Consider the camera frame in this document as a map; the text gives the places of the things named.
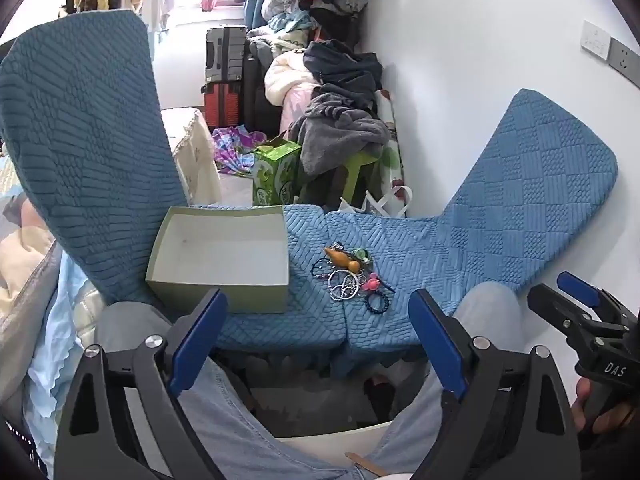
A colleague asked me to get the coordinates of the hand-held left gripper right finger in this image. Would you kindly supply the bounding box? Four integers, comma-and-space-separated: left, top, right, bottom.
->
407, 288, 583, 480

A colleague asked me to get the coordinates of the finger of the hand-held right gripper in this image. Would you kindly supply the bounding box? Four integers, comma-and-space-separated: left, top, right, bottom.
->
526, 284, 631, 361
556, 270, 640, 331

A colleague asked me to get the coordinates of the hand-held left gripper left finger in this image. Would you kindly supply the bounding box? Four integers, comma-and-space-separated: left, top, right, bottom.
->
54, 287, 231, 480

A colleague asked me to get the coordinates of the dark blue bead bracelet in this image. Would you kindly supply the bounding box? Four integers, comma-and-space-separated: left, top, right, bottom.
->
363, 292, 391, 317

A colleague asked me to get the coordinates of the white and green cardboard box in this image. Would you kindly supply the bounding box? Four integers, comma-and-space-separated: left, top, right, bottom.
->
145, 205, 291, 315

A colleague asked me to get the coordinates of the silver ring chain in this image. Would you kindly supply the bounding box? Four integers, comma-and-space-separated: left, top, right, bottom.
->
327, 269, 362, 304

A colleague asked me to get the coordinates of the orange wooden pendant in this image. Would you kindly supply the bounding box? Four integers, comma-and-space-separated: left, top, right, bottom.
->
324, 247, 362, 274

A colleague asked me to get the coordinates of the person's right hand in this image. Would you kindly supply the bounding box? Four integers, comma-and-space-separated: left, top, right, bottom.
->
570, 375, 640, 436

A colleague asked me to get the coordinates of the person's right leg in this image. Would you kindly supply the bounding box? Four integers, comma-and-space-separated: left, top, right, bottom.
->
372, 281, 526, 480

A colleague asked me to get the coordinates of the blue quilted sofa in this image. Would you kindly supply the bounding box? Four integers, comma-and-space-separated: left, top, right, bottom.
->
0, 10, 618, 367

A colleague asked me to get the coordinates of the wooden stick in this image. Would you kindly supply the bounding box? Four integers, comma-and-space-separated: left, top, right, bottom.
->
344, 452, 387, 476

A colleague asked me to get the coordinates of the light blue bedding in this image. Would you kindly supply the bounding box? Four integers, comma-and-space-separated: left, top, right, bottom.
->
27, 250, 103, 441

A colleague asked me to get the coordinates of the white bag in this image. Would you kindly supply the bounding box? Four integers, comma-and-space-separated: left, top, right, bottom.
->
339, 185, 414, 219

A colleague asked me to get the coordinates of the white bin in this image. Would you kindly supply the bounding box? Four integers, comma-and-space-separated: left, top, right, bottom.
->
274, 419, 393, 467

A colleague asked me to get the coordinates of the green printed carton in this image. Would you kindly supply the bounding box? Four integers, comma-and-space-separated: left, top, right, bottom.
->
251, 138, 304, 207

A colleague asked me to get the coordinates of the floral printed board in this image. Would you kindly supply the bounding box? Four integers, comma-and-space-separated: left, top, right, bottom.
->
370, 88, 409, 211

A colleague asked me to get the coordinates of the green plastic stool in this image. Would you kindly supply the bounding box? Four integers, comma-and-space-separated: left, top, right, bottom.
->
300, 150, 382, 211

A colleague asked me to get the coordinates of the purple patterned cloth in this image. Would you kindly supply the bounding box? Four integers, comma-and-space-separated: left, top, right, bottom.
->
211, 126, 269, 177

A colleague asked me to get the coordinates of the grey fleece blanket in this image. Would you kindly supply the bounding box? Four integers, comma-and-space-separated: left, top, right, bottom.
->
291, 92, 391, 177

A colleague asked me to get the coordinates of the red suitcase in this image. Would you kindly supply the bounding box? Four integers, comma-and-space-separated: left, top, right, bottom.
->
201, 81, 246, 130

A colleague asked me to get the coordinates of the black suitcase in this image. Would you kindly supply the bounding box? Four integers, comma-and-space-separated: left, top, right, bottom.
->
242, 40, 287, 137

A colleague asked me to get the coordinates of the white quilt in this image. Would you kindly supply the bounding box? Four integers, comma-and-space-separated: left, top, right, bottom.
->
263, 52, 322, 107

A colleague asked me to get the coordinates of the dark clothing heap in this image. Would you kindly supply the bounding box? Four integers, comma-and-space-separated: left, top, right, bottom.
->
302, 40, 384, 111

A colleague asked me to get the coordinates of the grey suitcase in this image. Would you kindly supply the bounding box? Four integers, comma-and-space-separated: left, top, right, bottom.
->
205, 25, 249, 84

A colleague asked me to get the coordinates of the grey wall socket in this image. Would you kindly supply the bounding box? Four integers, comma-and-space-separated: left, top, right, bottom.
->
607, 40, 640, 87

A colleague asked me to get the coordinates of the white wall socket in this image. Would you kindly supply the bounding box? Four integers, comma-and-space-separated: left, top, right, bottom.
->
580, 20, 612, 60

